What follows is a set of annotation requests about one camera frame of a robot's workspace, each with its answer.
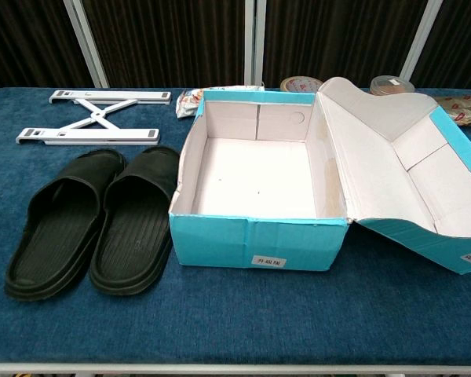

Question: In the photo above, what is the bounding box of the black rubber slipper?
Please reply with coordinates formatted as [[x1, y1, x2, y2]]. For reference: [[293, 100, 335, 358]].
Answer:
[[3, 148, 127, 302], [89, 145, 181, 296]]

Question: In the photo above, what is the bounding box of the light blue shoe box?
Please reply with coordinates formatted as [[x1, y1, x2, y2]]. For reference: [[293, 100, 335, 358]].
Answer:
[[167, 76, 471, 275]]

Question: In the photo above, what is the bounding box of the white snack bag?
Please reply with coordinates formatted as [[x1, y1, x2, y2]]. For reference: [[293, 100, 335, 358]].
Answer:
[[175, 81, 266, 119]]

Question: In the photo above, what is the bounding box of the brown packing tape roll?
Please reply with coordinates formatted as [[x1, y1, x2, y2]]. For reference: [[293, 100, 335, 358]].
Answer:
[[280, 76, 323, 93]]

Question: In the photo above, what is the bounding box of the blue table cloth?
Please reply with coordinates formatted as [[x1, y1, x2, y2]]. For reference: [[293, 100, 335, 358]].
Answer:
[[0, 86, 471, 366]]

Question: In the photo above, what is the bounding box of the white folding laptop stand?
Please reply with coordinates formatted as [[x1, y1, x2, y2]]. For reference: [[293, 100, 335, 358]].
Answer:
[[15, 89, 173, 146]]

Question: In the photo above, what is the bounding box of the dark ribbed partition panel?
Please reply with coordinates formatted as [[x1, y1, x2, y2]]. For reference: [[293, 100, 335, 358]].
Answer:
[[254, 0, 436, 90], [0, 0, 103, 95], [400, 0, 471, 92], [68, 0, 256, 89]]

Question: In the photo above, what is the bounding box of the round clear plastic container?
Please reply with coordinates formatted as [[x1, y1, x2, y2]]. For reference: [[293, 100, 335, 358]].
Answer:
[[369, 74, 415, 96]]

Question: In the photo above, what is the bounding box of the gold red snack package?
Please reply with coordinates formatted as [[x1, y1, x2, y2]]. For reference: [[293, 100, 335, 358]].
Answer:
[[433, 95, 471, 127]]

